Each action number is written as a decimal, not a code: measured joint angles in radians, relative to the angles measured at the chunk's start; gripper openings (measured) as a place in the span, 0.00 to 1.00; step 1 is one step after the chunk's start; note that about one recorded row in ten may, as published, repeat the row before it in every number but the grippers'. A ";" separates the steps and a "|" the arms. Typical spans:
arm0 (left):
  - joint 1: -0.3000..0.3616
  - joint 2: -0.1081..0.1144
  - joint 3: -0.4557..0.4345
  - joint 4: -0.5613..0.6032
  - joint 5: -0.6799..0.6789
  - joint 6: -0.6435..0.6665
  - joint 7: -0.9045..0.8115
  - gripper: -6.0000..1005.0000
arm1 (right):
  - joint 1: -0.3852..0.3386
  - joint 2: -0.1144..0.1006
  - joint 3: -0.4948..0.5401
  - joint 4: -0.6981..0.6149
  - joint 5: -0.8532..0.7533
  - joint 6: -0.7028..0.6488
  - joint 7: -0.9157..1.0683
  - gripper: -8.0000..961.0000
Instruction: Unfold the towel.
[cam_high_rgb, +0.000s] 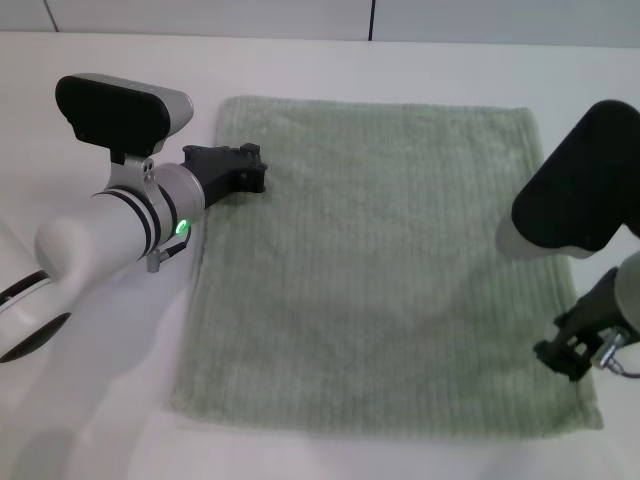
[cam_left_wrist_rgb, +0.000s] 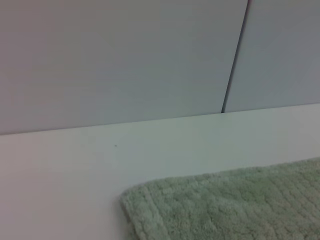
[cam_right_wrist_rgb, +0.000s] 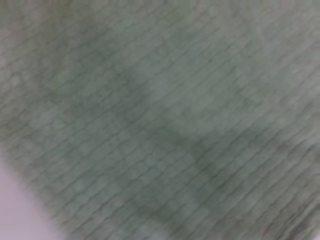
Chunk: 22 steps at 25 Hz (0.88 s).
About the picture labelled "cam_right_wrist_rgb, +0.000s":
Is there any light green ribbed towel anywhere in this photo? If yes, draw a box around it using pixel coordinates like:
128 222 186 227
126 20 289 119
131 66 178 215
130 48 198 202
0 0 320 240

